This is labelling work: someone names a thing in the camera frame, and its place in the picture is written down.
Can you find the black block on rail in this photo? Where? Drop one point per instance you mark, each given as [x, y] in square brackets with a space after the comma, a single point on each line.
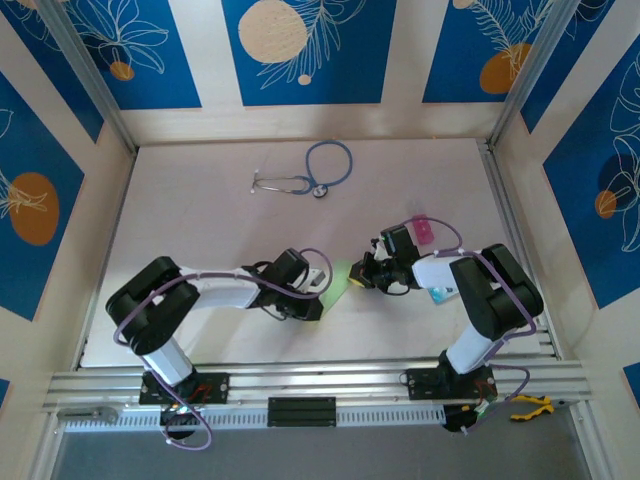
[301, 412]

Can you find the small circuit board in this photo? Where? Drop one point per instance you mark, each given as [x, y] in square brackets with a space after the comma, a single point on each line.
[181, 409]
[484, 410]

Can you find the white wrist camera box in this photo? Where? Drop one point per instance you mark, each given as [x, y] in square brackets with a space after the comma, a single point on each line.
[380, 252]
[315, 277]

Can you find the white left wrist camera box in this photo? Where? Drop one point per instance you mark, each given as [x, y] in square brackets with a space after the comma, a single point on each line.
[315, 277]

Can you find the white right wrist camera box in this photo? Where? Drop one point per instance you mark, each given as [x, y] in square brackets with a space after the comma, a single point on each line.
[380, 252]

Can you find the blue stethoscope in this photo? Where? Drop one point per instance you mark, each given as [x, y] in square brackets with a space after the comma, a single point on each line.
[320, 190]

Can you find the aluminium table side rail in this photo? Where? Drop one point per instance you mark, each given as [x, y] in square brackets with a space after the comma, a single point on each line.
[500, 190]

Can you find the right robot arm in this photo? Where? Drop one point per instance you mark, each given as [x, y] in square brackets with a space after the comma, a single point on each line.
[500, 295]

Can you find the light green paper sheet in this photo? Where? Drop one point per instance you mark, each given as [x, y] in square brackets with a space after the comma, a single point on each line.
[337, 285]

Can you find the aluminium frame post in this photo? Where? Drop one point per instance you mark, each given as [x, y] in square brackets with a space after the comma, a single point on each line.
[85, 65]
[530, 65]

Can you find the pink plastic case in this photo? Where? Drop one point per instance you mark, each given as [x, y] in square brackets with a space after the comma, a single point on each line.
[424, 230]

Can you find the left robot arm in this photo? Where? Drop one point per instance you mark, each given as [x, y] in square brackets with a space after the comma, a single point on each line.
[150, 310]

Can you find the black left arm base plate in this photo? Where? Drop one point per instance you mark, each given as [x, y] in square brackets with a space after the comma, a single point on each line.
[217, 387]

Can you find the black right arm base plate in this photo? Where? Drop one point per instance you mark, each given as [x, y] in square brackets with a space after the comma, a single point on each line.
[420, 385]

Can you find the blue wet wipe packet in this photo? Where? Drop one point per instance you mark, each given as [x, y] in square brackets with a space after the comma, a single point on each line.
[442, 296]

